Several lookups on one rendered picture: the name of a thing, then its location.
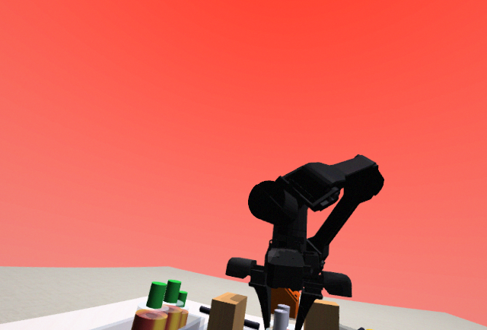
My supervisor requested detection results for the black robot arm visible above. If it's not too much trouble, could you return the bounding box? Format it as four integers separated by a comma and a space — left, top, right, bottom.
248, 154, 384, 293

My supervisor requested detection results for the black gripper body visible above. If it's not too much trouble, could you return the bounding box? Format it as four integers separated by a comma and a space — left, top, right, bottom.
225, 228, 352, 297

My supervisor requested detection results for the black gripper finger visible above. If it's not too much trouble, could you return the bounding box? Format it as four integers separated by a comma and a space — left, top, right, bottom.
294, 288, 323, 330
249, 282, 271, 330

